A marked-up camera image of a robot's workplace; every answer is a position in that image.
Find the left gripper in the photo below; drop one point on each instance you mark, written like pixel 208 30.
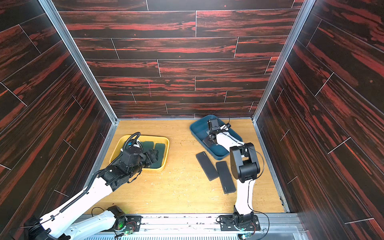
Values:
pixel 154 158

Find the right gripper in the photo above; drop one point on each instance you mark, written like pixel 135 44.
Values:
pixel 213 131

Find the green pencil case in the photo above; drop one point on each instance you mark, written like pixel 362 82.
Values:
pixel 120 150
pixel 147 145
pixel 161 151

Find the teal plastic tray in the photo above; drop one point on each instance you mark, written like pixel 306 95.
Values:
pixel 199 132

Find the yellow plastic tray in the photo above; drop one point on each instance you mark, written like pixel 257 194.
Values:
pixel 143 138

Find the dark grey pencil case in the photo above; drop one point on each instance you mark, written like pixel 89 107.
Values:
pixel 207 166
pixel 225 177

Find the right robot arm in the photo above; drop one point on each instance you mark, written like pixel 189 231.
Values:
pixel 245 169

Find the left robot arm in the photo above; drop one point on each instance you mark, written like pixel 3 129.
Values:
pixel 60 224

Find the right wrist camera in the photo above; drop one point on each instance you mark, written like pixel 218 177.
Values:
pixel 214 125

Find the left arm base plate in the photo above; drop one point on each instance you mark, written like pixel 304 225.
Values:
pixel 131 223

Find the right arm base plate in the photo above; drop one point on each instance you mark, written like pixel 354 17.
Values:
pixel 240 223

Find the aluminium front rail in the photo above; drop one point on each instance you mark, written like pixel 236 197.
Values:
pixel 205 227

